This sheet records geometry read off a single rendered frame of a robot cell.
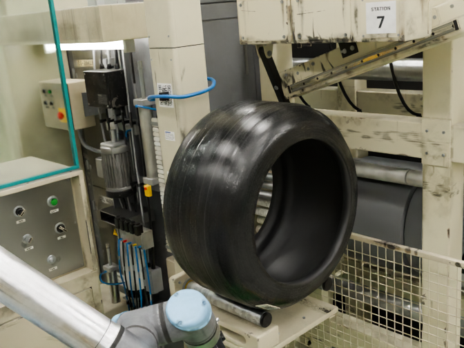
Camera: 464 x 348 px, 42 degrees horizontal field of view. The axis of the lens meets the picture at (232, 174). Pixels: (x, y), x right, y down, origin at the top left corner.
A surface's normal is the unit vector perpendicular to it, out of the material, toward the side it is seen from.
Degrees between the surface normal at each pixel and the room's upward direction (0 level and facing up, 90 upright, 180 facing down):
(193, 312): 38
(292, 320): 0
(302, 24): 90
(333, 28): 90
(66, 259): 90
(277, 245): 48
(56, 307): 63
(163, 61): 90
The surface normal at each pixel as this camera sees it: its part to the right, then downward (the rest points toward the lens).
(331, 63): -0.72, 0.24
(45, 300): 0.39, -0.26
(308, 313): -0.08, -0.96
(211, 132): -0.48, -0.65
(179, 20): 0.68, 0.14
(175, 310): -0.07, -0.59
